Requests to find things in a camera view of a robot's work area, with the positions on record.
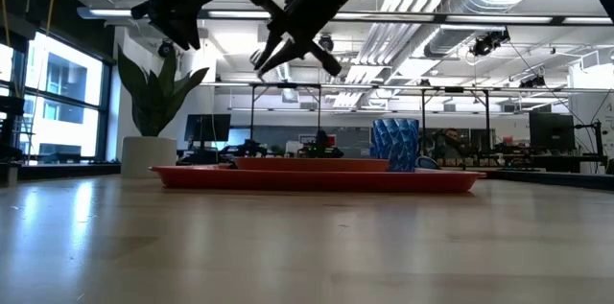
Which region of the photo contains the person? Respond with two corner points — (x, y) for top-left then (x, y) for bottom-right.
(431, 127), (465, 160)

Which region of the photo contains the black background equipment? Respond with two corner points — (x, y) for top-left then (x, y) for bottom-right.
(219, 139), (269, 158)

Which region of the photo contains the black background station frame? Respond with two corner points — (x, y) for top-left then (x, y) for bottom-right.
(420, 85), (491, 152)
(248, 82), (323, 152)

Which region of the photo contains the black background robot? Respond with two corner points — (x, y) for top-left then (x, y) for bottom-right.
(300, 129), (345, 159)

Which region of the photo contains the black computer monitor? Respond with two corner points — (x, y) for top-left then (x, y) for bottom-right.
(184, 113), (232, 151)
(529, 110), (577, 152)

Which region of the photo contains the blue faceted plastic cup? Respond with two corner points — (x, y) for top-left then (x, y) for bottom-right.
(370, 117), (421, 174)

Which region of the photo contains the long ceiling light strip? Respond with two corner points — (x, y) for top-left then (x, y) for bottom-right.
(76, 5), (614, 26)

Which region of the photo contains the large glass window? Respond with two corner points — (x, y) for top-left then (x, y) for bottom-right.
(0, 30), (111, 164)

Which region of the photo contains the red plastic tray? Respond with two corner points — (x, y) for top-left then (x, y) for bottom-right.
(149, 164), (486, 195)

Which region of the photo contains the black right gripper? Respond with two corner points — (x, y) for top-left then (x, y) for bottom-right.
(241, 0), (381, 81)

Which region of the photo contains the green plant in white pot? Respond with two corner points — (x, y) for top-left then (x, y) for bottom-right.
(116, 44), (211, 179)

